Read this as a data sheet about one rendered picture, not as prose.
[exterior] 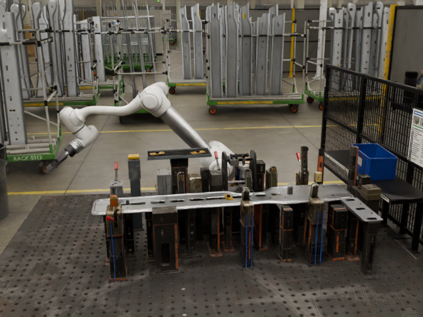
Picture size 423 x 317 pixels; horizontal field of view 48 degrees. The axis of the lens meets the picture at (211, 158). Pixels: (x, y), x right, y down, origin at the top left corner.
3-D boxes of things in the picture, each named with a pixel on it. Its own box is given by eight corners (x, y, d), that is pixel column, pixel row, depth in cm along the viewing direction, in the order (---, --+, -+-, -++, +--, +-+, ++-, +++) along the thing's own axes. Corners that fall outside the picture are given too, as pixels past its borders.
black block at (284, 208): (281, 265, 245) (282, 212, 236) (275, 255, 255) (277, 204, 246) (296, 263, 246) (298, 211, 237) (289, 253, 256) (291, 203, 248)
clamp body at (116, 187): (111, 248, 264) (106, 187, 253) (112, 238, 274) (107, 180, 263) (128, 246, 265) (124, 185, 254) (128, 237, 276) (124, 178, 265)
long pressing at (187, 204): (90, 218, 232) (89, 215, 232) (93, 200, 253) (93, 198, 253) (356, 199, 253) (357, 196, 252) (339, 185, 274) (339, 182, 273)
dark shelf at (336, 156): (390, 205, 242) (391, 199, 241) (323, 155, 327) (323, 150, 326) (430, 202, 245) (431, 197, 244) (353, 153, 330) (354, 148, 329)
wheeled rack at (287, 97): (206, 115, 926) (205, 21, 873) (205, 105, 1021) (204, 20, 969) (304, 114, 931) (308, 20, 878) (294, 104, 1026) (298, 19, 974)
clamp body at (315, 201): (308, 266, 243) (311, 204, 233) (300, 255, 254) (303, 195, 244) (325, 265, 244) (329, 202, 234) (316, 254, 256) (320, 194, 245)
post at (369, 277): (364, 280, 230) (370, 226, 222) (354, 268, 241) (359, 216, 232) (377, 278, 231) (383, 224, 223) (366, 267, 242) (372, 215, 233)
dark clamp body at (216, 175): (209, 238, 274) (208, 176, 262) (206, 229, 286) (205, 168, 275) (227, 237, 275) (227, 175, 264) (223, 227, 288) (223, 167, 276)
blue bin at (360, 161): (367, 180, 268) (369, 158, 264) (349, 163, 297) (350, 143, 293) (396, 179, 269) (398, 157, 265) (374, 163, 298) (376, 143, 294)
